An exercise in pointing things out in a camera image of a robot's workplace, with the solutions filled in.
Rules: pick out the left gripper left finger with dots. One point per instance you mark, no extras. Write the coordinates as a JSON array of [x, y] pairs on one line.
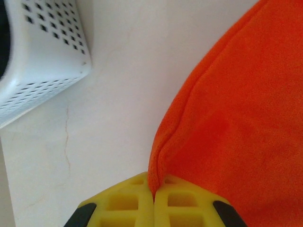
[[123, 208]]

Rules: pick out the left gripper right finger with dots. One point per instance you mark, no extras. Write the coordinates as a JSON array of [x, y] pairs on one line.
[[187, 208]]

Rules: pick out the orange t-shirt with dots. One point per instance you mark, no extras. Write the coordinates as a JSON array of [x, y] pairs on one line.
[[236, 106]]

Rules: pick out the white perforated plastic basket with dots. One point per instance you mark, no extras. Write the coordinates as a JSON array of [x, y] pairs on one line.
[[47, 59]]

